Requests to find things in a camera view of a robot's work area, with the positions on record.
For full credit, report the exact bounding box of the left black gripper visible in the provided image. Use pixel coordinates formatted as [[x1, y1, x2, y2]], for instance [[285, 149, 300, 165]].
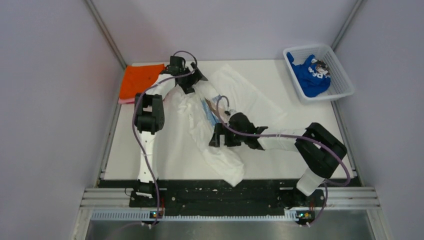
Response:
[[177, 62, 206, 95]]

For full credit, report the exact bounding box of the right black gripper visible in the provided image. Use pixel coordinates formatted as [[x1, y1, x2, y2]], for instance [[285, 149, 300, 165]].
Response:
[[209, 122, 247, 147]]

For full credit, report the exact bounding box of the white t-shirt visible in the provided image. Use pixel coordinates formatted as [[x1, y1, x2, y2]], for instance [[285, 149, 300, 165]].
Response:
[[164, 64, 287, 187]]

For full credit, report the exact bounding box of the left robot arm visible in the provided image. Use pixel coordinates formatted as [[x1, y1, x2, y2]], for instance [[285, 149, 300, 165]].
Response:
[[123, 54, 207, 207]]

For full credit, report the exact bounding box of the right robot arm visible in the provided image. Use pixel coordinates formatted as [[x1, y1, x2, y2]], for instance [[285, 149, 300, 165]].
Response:
[[209, 110, 347, 206]]

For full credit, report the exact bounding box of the folded orange t-shirt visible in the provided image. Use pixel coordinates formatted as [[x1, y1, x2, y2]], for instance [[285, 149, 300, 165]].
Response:
[[119, 63, 165, 99]]

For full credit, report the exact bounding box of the folded pink t-shirt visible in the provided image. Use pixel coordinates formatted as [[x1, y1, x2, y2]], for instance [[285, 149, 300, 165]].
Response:
[[118, 97, 135, 105]]

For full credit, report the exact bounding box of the blue t-shirt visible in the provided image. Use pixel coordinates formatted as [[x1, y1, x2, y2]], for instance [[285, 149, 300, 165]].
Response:
[[286, 52, 332, 98]]

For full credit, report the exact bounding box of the white plastic basket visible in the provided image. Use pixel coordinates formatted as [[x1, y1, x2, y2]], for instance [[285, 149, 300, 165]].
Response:
[[283, 44, 355, 104]]

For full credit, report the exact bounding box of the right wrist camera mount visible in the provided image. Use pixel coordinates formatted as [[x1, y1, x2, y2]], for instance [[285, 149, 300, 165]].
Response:
[[224, 108, 237, 117]]

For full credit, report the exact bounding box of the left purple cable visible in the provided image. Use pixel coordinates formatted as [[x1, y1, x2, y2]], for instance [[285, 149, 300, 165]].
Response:
[[131, 50, 199, 220]]

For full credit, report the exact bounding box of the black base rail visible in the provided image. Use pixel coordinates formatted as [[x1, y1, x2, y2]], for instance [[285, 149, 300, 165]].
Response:
[[97, 178, 362, 218]]

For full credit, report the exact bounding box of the left corner metal post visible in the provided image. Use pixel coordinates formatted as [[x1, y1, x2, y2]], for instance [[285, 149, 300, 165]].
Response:
[[83, 0, 127, 70]]

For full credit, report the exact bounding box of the corner metal post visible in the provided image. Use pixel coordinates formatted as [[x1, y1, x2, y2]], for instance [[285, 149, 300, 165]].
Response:
[[83, 0, 127, 70], [330, 0, 367, 52]]

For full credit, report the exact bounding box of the aluminium frame rail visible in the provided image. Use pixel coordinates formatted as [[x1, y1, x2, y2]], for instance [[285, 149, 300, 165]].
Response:
[[71, 187, 391, 240]]

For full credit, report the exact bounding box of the white slotted cable duct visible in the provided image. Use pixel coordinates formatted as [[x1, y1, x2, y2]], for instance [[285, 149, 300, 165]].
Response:
[[90, 209, 316, 223]]

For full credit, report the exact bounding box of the right corner metal post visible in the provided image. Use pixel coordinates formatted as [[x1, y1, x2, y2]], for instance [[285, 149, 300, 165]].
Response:
[[330, 0, 367, 52]]

